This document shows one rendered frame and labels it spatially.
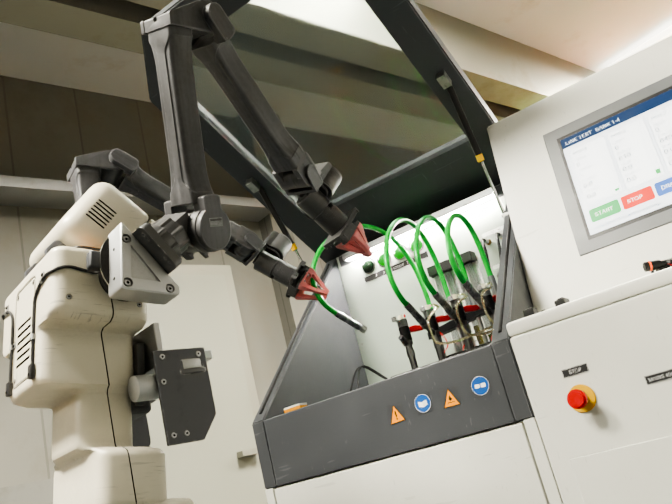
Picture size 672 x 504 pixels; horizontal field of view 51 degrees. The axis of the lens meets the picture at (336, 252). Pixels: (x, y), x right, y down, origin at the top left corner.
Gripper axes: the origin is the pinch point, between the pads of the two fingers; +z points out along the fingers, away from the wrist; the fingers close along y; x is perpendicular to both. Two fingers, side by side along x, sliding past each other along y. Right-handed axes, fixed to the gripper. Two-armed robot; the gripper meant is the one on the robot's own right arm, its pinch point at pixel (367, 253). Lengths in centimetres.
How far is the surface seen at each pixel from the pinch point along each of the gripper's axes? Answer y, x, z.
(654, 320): -12, -48, 35
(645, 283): -7, -49, 31
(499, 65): 318, 100, 69
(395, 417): -24.7, 6.7, 26.1
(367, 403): -22.5, 12.5, 21.7
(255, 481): 57, 239, 106
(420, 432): -27.0, 2.1, 30.3
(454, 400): -22.1, -7.3, 29.2
